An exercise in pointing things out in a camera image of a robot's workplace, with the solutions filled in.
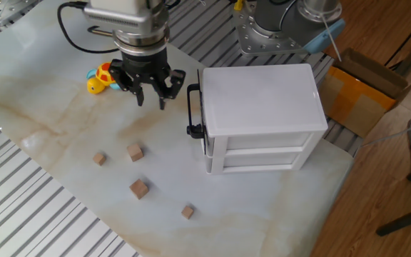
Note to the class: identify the cardboard box with orange tape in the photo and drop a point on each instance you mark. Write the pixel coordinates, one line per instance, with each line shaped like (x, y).
(355, 100)

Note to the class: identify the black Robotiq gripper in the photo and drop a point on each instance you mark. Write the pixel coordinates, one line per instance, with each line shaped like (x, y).
(145, 66)

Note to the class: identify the marble pattern table mat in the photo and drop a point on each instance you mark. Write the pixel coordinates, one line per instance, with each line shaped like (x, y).
(66, 118)

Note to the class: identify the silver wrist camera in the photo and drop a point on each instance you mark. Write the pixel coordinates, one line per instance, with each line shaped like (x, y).
(120, 21)

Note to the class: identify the white plastic drawer cabinet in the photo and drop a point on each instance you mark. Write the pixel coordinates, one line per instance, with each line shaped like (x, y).
(262, 100)

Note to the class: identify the plain white drawer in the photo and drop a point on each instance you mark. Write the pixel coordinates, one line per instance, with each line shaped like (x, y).
(259, 159)

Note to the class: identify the white zip tie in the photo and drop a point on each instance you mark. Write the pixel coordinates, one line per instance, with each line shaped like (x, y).
(330, 35)

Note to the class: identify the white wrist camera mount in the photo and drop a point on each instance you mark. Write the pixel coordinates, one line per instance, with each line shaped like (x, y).
(116, 4)

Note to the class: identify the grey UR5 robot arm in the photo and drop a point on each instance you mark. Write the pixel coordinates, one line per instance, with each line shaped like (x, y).
(145, 44)

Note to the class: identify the large wooden cube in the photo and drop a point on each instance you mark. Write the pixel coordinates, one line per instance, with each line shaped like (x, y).
(135, 152)
(139, 188)

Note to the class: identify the yellow orange toy turtle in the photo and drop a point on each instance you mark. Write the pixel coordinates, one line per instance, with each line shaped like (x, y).
(96, 84)

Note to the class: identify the small wooden cube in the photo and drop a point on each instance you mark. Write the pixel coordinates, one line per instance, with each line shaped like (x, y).
(187, 212)
(99, 158)

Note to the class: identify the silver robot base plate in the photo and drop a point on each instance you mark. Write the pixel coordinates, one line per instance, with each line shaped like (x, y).
(252, 39)

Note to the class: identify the yellow plastic clip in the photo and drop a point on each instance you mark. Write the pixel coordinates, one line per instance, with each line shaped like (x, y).
(238, 4)

